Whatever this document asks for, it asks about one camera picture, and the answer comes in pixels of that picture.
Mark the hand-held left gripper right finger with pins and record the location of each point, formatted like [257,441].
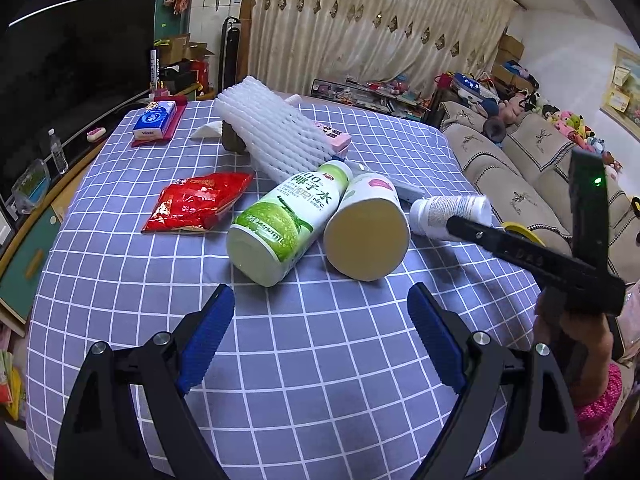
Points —
[435,335]

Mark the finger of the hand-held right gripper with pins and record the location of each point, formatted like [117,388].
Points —
[505,245]

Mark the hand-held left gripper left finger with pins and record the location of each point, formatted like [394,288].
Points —
[210,340]

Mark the yellow rimmed bin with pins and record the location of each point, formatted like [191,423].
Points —
[520,227]

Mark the small white plastic bottle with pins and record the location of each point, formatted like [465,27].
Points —
[440,212]

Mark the white packet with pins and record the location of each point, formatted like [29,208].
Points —
[407,191]

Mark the white paper cup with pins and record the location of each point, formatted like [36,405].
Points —
[365,235]

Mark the green label drink bottle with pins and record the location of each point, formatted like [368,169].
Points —
[280,220]

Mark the red snack bag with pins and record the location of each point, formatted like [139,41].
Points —
[195,200]

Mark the pink rectangular packet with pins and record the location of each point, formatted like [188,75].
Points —
[332,135]

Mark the white foam net wrap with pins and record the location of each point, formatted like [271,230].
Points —
[270,125]

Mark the person's right forearm pink sleeve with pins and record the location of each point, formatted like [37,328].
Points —
[600,420]

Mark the person's right hand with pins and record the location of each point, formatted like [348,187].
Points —
[590,350]

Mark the beige embroidered sofa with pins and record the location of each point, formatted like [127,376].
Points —
[525,160]

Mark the blue checkered tablecloth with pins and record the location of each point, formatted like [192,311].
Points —
[300,360]

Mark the pile of plush toys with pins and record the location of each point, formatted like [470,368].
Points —
[570,125]

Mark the stacked cardboard boxes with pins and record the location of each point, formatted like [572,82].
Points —
[509,57]

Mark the teal yellow television cabinet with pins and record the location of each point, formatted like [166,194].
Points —
[30,265]

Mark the metal rectangular container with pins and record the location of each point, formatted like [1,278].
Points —
[232,142]

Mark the black cluttered low rack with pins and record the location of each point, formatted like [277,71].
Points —
[370,97]

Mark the stack of colourful books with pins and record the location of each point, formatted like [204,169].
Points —
[11,385]

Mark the white towel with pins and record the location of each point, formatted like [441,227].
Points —
[210,131]

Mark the red tray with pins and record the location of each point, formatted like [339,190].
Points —
[174,125]

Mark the blue tissue pack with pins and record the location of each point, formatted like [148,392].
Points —
[152,121]

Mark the small pink white case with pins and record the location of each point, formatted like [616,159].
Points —
[95,134]

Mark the clear water bottle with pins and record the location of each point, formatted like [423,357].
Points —
[59,152]

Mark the beige patterned curtain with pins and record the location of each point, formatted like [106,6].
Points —
[375,35]

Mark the tall white blue box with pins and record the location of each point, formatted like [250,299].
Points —
[154,70]

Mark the black tower fan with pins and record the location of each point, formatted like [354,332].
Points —
[231,55]

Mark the black television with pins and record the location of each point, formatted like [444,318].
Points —
[75,85]

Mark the open cardboard box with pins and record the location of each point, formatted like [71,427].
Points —
[185,50]

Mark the framed wall picture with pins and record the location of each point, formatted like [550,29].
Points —
[622,85]

